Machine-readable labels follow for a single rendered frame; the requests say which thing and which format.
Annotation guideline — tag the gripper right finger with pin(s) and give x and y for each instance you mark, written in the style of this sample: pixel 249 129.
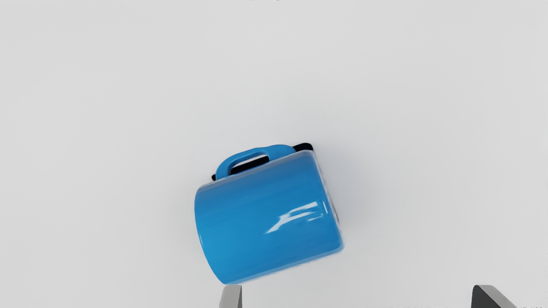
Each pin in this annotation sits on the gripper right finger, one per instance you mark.
pixel 486 298

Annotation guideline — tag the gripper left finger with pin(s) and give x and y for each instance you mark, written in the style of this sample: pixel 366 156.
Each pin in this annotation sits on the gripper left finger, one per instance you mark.
pixel 231 297

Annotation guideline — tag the blue glossy mug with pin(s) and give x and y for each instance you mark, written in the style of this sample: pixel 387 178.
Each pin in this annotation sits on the blue glossy mug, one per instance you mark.
pixel 257 218

